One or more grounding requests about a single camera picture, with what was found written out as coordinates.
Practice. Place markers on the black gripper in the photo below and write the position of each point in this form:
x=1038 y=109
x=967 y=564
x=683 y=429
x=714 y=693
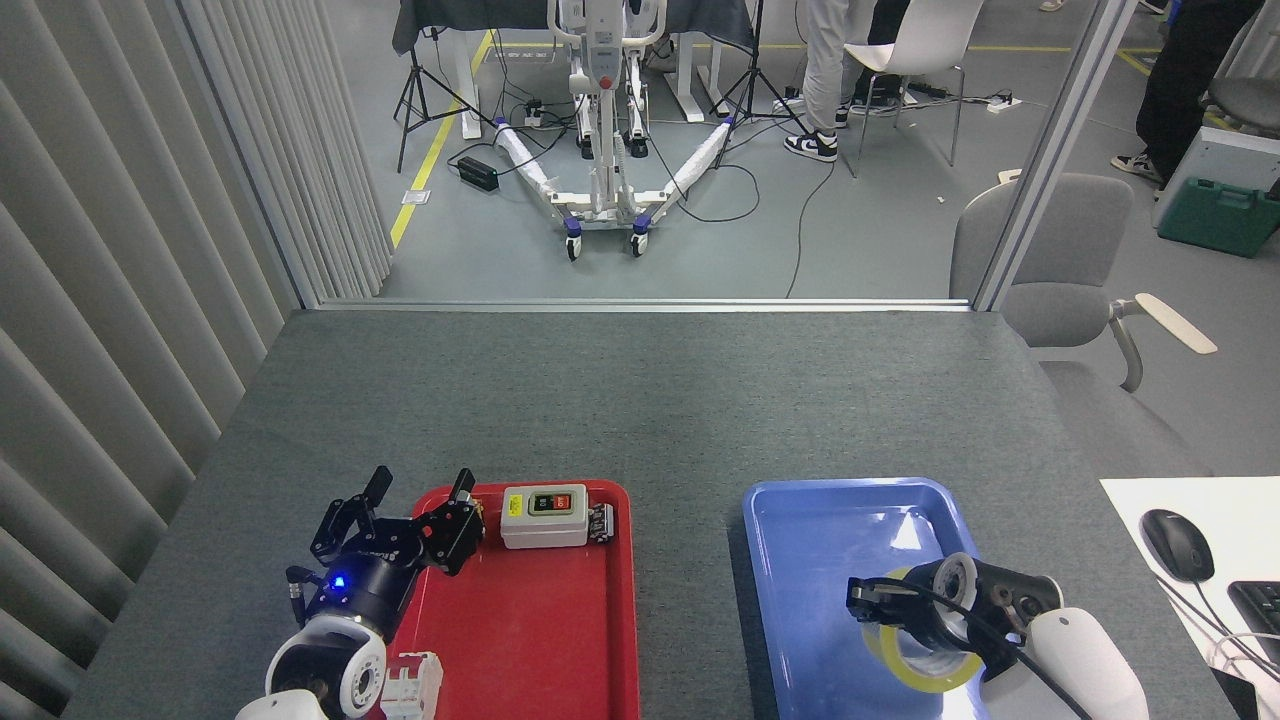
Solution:
x=940 y=625
x=365 y=590

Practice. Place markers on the yellow tape roll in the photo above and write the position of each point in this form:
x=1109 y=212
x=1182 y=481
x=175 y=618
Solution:
x=935 y=683

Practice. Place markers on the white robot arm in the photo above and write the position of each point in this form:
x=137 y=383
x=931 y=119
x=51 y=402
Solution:
x=330 y=665
x=1080 y=660

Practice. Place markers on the blue plastic tray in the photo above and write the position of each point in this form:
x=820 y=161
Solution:
x=810 y=600

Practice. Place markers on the white circuit breaker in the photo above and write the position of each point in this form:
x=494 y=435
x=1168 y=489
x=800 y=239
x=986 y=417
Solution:
x=412 y=690

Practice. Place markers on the red plastic tray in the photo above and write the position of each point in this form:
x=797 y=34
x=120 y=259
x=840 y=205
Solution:
x=540 y=640

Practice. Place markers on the small black terminal block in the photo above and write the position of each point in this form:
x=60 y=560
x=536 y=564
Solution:
x=600 y=524

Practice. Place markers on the black computer mouse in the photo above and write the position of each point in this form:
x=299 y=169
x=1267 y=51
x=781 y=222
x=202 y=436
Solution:
x=1177 y=545

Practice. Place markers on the black power brick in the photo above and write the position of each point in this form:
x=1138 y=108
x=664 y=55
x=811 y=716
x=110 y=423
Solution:
x=478 y=175

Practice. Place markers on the white desk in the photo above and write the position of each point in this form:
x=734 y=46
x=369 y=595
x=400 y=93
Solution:
x=1240 y=520

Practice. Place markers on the black keyboard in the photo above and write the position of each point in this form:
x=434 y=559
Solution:
x=1260 y=615

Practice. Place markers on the grey office chair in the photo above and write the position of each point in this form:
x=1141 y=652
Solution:
x=1060 y=250

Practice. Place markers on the white stand on wheels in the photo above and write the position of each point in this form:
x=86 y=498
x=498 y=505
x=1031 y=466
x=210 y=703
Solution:
x=604 y=150

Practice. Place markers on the black tripod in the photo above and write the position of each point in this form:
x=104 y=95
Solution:
x=412 y=80
x=752 y=80

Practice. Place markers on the green plastic case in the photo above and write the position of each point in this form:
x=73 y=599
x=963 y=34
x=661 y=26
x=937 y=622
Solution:
x=1215 y=215

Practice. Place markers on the white power strip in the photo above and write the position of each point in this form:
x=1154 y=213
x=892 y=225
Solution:
x=1005 y=102

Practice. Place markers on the standing person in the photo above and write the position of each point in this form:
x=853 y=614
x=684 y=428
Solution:
x=828 y=70

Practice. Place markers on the white plastic chair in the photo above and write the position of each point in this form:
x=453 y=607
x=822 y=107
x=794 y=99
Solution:
x=925 y=40

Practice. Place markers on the grey box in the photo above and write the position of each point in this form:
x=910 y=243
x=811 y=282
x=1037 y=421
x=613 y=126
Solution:
x=1235 y=155

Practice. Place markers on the person in black trousers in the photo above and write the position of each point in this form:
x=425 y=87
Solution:
x=1185 y=80

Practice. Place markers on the white switch box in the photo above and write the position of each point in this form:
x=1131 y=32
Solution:
x=543 y=528

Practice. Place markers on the silver post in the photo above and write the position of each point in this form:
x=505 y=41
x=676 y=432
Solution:
x=1050 y=150

